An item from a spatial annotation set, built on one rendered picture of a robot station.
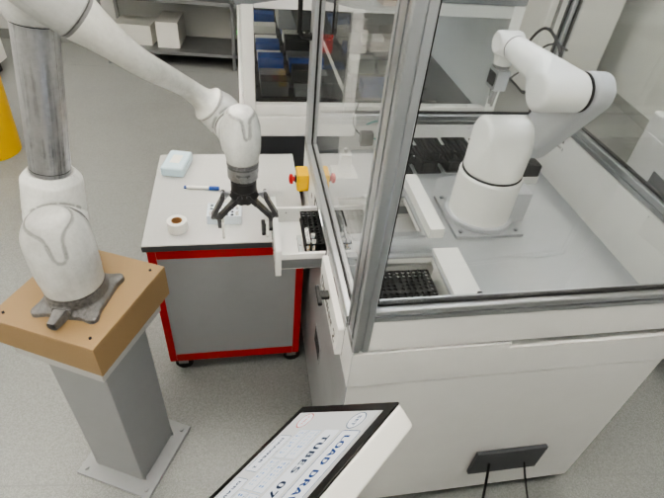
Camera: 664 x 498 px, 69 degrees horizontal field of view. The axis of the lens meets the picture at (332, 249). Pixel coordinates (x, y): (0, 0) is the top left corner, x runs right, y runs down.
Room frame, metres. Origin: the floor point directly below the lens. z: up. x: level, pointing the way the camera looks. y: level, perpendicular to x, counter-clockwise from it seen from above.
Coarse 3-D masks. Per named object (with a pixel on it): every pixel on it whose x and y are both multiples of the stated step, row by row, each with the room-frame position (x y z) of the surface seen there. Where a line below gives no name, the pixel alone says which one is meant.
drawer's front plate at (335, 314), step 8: (328, 256) 1.09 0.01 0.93; (328, 264) 1.06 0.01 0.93; (328, 272) 1.02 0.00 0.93; (320, 280) 1.09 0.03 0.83; (328, 280) 0.99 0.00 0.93; (328, 288) 0.97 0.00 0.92; (336, 296) 0.93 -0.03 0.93; (328, 304) 0.95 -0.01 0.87; (336, 304) 0.90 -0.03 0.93; (336, 312) 0.87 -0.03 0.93; (328, 320) 0.93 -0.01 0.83; (336, 320) 0.85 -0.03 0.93; (336, 328) 0.83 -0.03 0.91; (344, 328) 0.82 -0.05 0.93; (336, 336) 0.82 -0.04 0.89; (336, 344) 0.82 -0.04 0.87; (336, 352) 0.82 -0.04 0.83
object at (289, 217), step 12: (288, 216) 1.36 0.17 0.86; (288, 228) 1.32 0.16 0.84; (300, 228) 1.33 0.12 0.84; (288, 240) 1.26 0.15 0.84; (288, 252) 1.13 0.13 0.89; (300, 252) 1.14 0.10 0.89; (312, 252) 1.14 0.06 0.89; (324, 252) 1.15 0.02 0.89; (288, 264) 1.12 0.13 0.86; (300, 264) 1.13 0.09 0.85; (312, 264) 1.13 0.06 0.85
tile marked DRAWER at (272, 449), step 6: (282, 438) 0.47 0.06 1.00; (288, 438) 0.46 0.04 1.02; (276, 444) 0.46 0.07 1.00; (282, 444) 0.45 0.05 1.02; (270, 450) 0.44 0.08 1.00; (276, 450) 0.44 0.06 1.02; (258, 456) 0.44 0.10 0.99; (264, 456) 0.43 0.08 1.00; (270, 456) 0.42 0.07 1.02; (252, 462) 0.42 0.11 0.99; (258, 462) 0.42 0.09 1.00; (264, 462) 0.41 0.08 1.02; (246, 468) 0.41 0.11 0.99; (252, 468) 0.40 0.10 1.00; (258, 468) 0.40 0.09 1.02
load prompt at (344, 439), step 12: (348, 432) 0.41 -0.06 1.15; (336, 444) 0.39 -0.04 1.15; (348, 444) 0.38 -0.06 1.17; (324, 456) 0.37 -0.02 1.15; (336, 456) 0.36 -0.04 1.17; (312, 468) 0.35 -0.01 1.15; (324, 468) 0.34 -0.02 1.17; (300, 480) 0.33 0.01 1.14; (312, 480) 0.32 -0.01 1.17; (288, 492) 0.31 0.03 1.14; (300, 492) 0.31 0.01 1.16
